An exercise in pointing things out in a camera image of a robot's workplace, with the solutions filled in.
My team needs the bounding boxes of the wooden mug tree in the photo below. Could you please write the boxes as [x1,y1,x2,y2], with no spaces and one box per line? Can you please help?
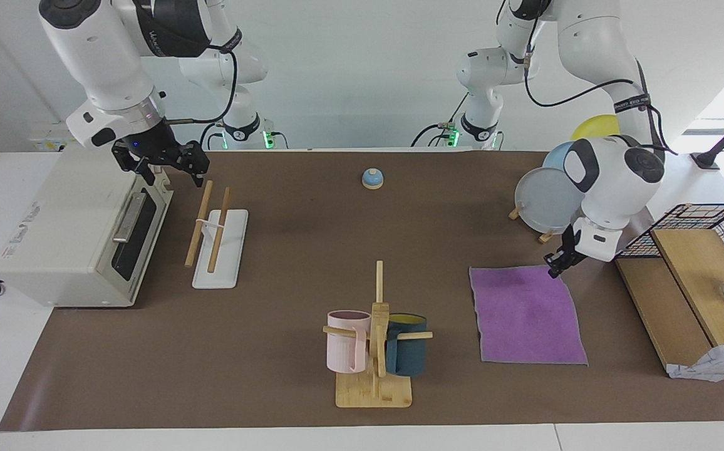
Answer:
[323,261,433,409]

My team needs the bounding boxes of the purple and grey towel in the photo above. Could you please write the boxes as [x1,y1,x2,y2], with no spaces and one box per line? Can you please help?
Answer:
[469,266,589,365]

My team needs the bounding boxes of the wire basket wooden box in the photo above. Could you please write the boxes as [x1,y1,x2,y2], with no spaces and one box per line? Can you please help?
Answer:
[614,228,724,376]

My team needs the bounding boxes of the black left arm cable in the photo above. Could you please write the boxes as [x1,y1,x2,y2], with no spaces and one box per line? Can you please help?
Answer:
[497,0,679,156]

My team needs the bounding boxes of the cream toaster oven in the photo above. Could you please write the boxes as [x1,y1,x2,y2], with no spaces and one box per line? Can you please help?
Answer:
[0,145,175,308]

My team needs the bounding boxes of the white patterned liner cloth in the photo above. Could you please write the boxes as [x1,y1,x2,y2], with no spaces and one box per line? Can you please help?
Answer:
[666,338,724,383]

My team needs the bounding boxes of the light blue plate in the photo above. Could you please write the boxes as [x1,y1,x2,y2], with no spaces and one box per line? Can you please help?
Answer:
[542,141,579,173]

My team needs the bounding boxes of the brown table mat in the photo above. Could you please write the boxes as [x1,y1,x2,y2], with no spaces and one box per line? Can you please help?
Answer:
[0,150,724,432]

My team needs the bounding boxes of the white towel rack wooden bars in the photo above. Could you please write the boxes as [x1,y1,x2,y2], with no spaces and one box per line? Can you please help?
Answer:
[185,180,249,289]

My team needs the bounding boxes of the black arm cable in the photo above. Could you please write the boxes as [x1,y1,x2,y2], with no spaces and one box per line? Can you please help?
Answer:
[497,0,679,156]
[167,44,238,125]

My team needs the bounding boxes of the yellow plate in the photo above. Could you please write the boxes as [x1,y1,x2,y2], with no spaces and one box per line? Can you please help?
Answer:
[572,115,621,142]

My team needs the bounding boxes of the dark teal mug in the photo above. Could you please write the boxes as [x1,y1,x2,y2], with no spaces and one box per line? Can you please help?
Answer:
[385,313,428,377]

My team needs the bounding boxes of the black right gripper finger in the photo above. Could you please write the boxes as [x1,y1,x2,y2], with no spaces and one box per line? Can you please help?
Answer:
[190,142,210,187]
[132,160,158,187]

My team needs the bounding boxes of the white power strip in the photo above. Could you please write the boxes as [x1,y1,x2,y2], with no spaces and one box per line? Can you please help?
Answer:
[27,122,87,152]

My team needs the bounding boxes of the wooden plate rack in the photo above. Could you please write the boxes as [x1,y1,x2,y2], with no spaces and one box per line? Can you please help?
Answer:
[509,205,557,244]

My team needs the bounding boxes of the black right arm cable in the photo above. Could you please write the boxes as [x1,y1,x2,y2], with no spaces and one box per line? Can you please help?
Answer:
[167,44,238,125]

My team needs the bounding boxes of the pink mug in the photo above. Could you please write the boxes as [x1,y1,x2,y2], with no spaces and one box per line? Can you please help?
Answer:
[327,310,372,374]

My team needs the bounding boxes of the grey plate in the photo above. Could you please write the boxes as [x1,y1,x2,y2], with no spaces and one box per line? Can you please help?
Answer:
[515,167,586,234]

